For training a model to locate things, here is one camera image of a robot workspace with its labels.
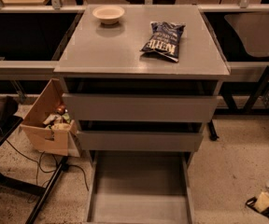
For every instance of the dark rxbar chocolate wrapper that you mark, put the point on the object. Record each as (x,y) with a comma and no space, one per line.
(250,203)

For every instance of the grey open bottom drawer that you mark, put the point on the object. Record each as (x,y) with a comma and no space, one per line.
(131,187)

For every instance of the grey drawer cabinet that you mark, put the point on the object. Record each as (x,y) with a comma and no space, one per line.
(107,59)

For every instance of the grey middle drawer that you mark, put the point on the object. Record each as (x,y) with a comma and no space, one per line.
(140,141)

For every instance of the grey top drawer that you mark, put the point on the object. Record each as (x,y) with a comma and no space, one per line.
(153,108)

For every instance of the dark chair at right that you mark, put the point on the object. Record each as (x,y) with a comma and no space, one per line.
(253,31)

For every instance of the blue kettle chips bag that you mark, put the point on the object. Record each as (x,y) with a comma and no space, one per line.
(165,39)

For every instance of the cardboard box with items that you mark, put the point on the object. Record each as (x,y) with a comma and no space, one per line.
(48,125)

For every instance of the white bowl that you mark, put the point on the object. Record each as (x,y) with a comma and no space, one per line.
(108,14)

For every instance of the black table leg frame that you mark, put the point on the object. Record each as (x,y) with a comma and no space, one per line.
(41,192)

